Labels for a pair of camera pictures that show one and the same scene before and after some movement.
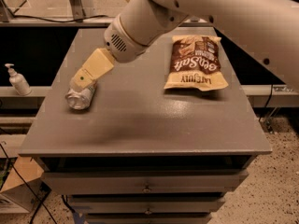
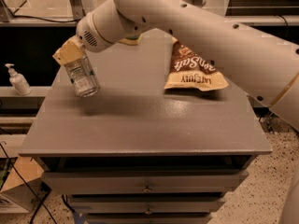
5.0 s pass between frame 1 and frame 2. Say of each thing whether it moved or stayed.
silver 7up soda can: moved
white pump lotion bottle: stayed
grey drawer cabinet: stayed
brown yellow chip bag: stayed
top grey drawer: stayed
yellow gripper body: moved
